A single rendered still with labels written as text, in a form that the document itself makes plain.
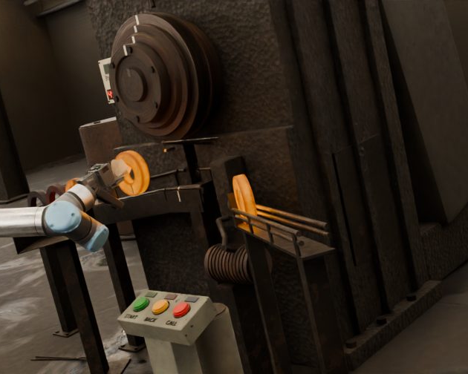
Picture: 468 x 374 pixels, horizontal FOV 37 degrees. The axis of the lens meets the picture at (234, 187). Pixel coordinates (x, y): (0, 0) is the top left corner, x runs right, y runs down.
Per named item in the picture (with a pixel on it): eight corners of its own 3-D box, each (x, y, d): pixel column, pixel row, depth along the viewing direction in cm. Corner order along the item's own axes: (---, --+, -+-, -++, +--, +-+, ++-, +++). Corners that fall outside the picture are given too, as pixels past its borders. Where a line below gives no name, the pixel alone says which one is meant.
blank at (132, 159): (115, 154, 248) (108, 156, 246) (141, 146, 237) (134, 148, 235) (128, 196, 249) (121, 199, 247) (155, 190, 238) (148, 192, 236)
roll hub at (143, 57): (129, 125, 262) (111, 50, 258) (178, 116, 243) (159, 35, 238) (118, 128, 259) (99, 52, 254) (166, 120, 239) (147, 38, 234)
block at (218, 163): (243, 219, 255) (228, 154, 251) (258, 219, 250) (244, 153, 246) (223, 228, 248) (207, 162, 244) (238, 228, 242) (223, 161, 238)
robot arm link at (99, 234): (83, 248, 208) (53, 228, 213) (99, 258, 219) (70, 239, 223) (101, 222, 210) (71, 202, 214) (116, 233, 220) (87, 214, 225)
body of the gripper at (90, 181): (111, 161, 232) (85, 181, 224) (122, 183, 235) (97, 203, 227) (97, 162, 237) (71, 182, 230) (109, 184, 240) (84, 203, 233)
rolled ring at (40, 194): (40, 188, 332) (46, 185, 334) (22, 194, 345) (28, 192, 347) (53, 224, 333) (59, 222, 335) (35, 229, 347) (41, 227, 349)
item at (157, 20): (141, 145, 278) (111, 25, 270) (224, 134, 245) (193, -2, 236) (128, 148, 273) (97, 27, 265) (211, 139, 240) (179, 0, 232)
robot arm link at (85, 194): (90, 214, 224) (73, 214, 231) (100, 205, 227) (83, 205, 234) (76, 190, 221) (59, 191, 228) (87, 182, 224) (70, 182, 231)
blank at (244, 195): (256, 231, 219) (246, 234, 218) (241, 188, 226) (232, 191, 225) (258, 208, 205) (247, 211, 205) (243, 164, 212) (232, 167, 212)
